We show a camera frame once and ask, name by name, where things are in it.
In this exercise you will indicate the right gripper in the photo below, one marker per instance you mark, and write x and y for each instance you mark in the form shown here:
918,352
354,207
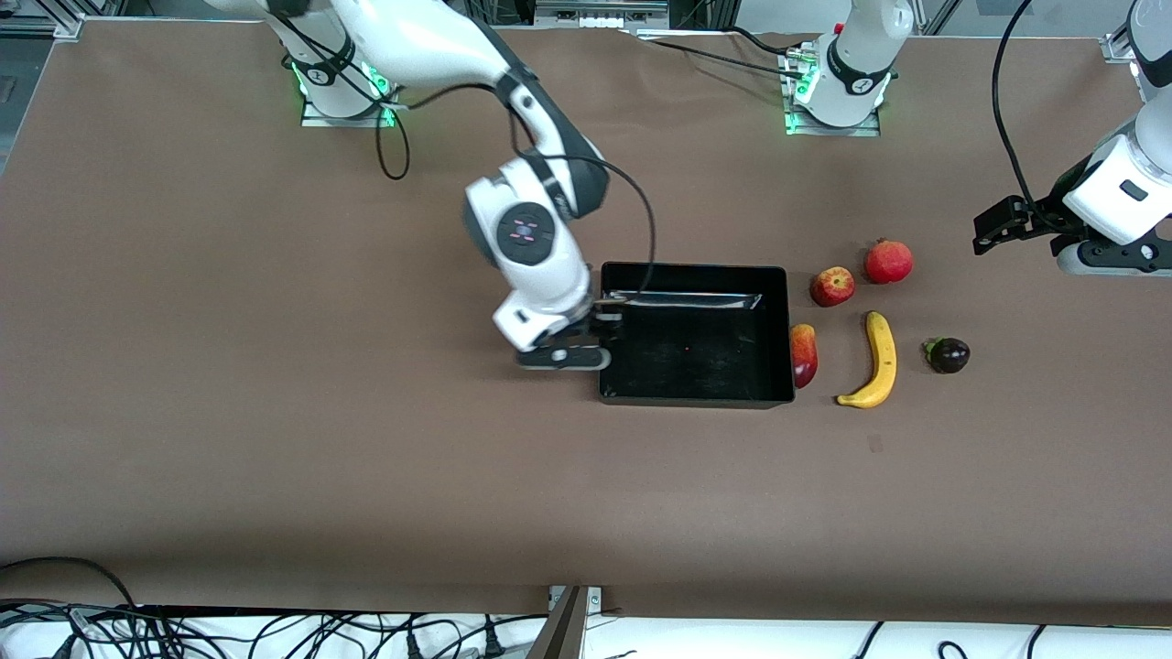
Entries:
605,324

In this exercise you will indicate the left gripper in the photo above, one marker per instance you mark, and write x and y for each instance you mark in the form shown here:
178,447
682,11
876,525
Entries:
1050,218

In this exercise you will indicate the black plastic box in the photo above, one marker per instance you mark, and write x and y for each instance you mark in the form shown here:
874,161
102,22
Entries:
696,357

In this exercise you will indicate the yellow banana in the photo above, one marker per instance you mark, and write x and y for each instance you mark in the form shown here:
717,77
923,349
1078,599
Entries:
881,352

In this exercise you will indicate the red yellow apple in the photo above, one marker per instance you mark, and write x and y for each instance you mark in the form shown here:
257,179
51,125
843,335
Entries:
832,287

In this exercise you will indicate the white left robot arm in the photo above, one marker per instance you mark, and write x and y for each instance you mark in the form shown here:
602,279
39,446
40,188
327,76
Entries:
861,64

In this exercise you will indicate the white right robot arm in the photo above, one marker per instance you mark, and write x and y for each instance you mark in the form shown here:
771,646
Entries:
430,46

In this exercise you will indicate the red pomegranate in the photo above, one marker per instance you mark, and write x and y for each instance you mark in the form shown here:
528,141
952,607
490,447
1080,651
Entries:
889,263

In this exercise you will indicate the dark purple eggplant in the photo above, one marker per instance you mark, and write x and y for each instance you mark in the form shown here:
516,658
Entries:
949,356

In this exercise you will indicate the red yellow mango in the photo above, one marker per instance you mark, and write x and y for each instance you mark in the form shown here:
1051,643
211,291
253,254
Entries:
806,352

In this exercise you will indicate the brown table cover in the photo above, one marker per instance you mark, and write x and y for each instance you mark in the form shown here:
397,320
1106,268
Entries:
549,503

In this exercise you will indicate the grey metal profile bar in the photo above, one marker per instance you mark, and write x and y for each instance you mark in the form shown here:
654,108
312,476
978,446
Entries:
560,631

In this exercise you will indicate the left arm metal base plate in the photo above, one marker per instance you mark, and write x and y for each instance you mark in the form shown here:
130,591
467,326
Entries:
824,130

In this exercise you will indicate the small metal edge bracket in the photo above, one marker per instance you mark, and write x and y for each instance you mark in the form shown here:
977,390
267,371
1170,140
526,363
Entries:
595,599

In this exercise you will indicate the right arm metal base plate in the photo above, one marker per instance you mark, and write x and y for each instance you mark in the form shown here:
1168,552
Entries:
316,119

